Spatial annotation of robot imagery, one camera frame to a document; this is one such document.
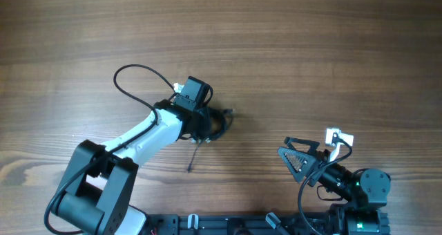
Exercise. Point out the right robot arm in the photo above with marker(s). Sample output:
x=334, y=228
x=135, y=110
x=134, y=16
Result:
x=361, y=193

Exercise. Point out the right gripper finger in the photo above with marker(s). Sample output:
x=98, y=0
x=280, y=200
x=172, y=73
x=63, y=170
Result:
x=294, y=160
x=312, y=145

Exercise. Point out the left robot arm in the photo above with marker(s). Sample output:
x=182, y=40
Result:
x=95, y=190

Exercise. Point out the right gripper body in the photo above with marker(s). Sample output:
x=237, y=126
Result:
x=316, y=161

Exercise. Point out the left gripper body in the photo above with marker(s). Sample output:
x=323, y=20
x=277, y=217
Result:
x=203, y=121

